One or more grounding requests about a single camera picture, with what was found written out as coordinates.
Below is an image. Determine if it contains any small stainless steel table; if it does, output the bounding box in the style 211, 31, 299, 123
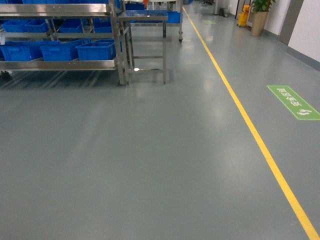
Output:
117, 10, 168, 84

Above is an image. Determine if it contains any potted plant beige planter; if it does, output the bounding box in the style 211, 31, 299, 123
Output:
251, 0, 277, 37

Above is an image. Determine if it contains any blue bin with red bags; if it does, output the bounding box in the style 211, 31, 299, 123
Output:
75, 41, 117, 61

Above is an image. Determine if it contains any empty blue bin left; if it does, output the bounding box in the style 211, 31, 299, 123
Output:
40, 38, 92, 62

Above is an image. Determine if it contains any far steel cart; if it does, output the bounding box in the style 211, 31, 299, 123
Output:
123, 0, 183, 44

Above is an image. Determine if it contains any yellow mop bucket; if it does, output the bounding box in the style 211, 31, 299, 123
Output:
237, 5, 250, 28

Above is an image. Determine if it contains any stainless steel shelf rack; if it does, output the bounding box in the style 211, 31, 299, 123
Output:
0, 0, 128, 85

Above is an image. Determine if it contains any green floor sign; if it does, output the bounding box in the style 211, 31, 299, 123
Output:
267, 85, 320, 121

